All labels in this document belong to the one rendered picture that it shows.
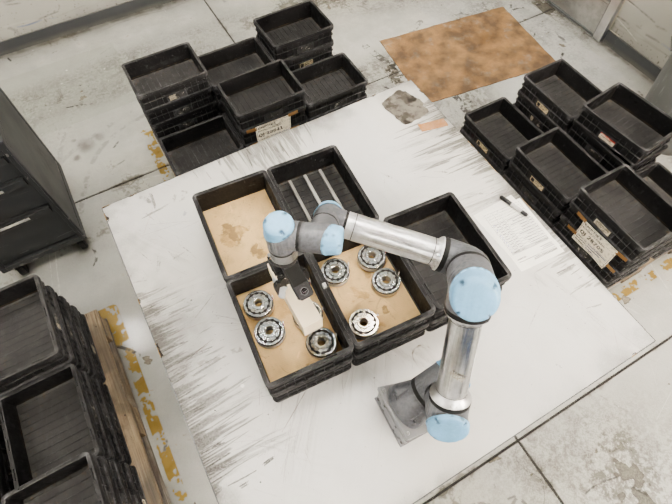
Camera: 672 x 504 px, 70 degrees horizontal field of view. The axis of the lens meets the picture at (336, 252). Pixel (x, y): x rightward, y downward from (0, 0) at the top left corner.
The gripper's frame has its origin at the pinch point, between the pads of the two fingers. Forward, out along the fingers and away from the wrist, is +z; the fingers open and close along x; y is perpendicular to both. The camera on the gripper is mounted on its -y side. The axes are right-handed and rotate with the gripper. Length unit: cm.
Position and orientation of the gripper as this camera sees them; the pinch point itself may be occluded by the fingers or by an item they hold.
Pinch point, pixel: (294, 292)
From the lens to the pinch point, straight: 143.5
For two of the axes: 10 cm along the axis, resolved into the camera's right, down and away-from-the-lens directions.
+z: 0.1, 5.0, 8.7
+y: -4.9, -7.5, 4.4
